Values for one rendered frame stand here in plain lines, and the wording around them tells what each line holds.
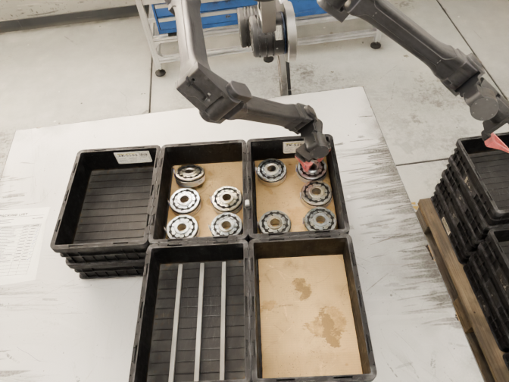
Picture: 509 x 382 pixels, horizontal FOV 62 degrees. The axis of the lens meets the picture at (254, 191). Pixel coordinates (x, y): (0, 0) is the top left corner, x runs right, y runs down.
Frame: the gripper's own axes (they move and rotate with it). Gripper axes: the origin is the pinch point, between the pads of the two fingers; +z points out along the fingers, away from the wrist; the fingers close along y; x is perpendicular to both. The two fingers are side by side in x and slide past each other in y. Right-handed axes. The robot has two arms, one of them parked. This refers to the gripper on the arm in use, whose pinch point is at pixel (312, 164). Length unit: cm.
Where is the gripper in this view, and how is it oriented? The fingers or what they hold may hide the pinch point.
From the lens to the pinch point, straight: 148.0
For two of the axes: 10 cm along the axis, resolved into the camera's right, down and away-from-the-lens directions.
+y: 7.5, -5.7, 3.3
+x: -6.5, -5.7, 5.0
